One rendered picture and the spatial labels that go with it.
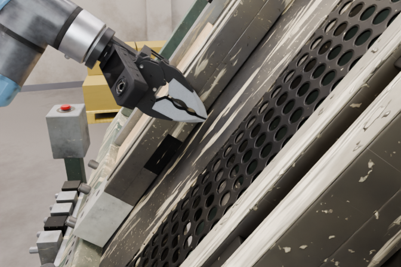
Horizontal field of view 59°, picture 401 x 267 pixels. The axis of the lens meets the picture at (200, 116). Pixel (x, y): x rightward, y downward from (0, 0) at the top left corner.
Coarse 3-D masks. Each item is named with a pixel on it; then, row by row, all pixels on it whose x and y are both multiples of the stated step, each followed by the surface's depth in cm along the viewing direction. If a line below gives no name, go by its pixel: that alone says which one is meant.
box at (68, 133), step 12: (72, 108) 136; (84, 108) 139; (48, 120) 130; (60, 120) 131; (72, 120) 131; (84, 120) 139; (48, 132) 132; (60, 132) 132; (72, 132) 133; (84, 132) 138; (60, 144) 134; (72, 144) 135; (84, 144) 137; (60, 156) 136; (72, 156) 137; (84, 156) 137
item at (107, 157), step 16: (112, 128) 131; (112, 144) 115; (96, 160) 121; (112, 160) 107; (96, 176) 102; (80, 208) 97; (80, 240) 75; (64, 256) 80; (80, 256) 71; (96, 256) 73
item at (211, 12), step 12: (216, 0) 102; (228, 0) 102; (204, 12) 103; (216, 12) 103; (204, 24) 104; (192, 36) 105; (180, 48) 106; (180, 60) 108; (132, 120) 114; (120, 132) 116; (120, 144) 117
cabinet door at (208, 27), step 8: (208, 24) 99; (208, 32) 94; (200, 40) 97; (192, 48) 100; (184, 56) 104; (184, 64) 99; (160, 96) 103; (144, 120) 105; (136, 128) 108; (128, 136) 112; (128, 144) 106; (120, 152) 109
